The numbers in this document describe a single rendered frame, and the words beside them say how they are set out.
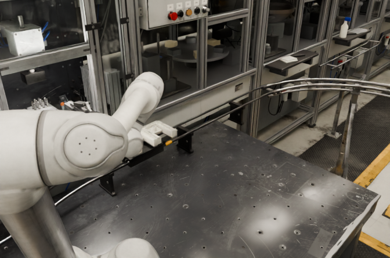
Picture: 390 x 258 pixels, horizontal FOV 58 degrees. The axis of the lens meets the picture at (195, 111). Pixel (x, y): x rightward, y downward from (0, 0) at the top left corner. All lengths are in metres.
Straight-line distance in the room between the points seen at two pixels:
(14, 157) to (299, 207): 1.30
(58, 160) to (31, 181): 0.07
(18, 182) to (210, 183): 1.22
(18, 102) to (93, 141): 1.46
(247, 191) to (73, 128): 1.24
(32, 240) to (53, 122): 0.31
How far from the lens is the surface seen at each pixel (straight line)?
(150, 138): 1.70
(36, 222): 0.79
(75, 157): 0.56
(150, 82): 1.16
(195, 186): 1.71
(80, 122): 0.57
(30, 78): 1.71
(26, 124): 0.62
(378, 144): 3.70
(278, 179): 1.81
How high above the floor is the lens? 1.76
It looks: 27 degrees down
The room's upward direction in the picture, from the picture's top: straight up
